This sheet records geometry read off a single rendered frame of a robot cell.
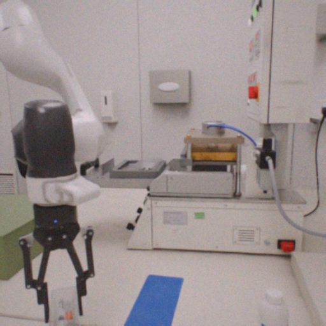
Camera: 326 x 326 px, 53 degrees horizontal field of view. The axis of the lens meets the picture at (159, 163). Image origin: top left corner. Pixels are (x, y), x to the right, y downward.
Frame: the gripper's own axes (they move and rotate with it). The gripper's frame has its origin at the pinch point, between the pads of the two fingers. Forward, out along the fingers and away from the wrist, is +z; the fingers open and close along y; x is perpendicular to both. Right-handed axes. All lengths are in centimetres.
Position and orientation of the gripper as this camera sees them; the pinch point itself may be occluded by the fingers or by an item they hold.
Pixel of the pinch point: (63, 300)
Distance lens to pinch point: 71.9
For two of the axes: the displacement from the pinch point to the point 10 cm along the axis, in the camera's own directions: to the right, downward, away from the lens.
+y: -9.6, 0.8, -2.8
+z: 0.3, 9.8, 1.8
